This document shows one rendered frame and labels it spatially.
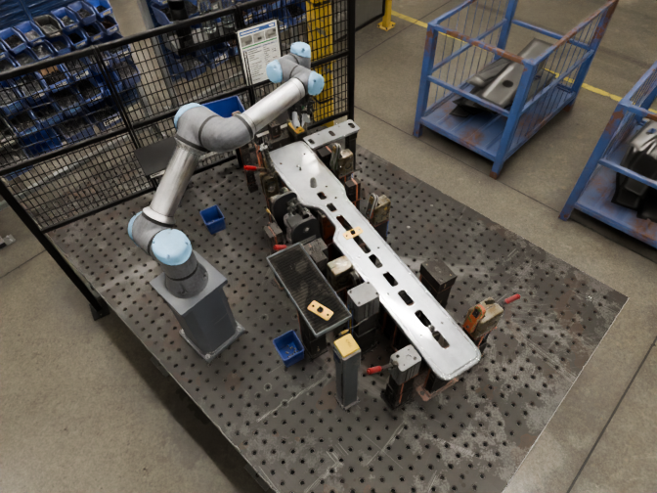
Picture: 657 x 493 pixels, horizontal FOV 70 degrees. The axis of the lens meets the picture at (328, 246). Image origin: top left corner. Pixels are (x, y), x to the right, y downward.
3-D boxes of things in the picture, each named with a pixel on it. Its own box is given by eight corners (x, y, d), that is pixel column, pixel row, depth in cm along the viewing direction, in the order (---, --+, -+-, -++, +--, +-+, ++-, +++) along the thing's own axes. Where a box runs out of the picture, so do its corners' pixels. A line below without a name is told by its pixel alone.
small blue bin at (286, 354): (306, 359, 194) (305, 349, 187) (285, 371, 191) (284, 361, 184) (294, 338, 200) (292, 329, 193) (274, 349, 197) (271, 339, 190)
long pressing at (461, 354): (491, 354, 162) (492, 352, 161) (440, 386, 155) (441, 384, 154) (302, 139, 237) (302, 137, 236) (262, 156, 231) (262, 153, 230)
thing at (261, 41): (284, 75, 246) (278, 17, 222) (245, 88, 240) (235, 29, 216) (283, 73, 248) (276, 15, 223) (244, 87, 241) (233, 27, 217)
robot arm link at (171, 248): (177, 285, 159) (164, 261, 148) (153, 264, 164) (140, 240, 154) (204, 263, 164) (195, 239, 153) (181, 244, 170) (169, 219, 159)
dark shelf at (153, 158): (313, 116, 247) (312, 112, 245) (147, 180, 221) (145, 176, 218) (293, 97, 259) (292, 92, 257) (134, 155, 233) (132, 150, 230)
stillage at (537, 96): (491, 75, 442) (520, -34, 368) (571, 110, 405) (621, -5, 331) (412, 135, 391) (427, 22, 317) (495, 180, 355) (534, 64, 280)
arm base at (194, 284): (183, 305, 165) (175, 291, 157) (158, 282, 172) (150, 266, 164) (216, 279, 172) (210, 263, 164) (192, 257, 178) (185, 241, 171)
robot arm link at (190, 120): (143, 259, 157) (210, 111, 147) (118, 238, 164) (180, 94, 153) (170, 260, 168) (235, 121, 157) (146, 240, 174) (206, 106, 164)
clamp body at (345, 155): (358, 204, 248) (359, 155, 220) (338, 213, 244) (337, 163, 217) (348, 195, 253) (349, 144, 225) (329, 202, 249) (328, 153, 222)
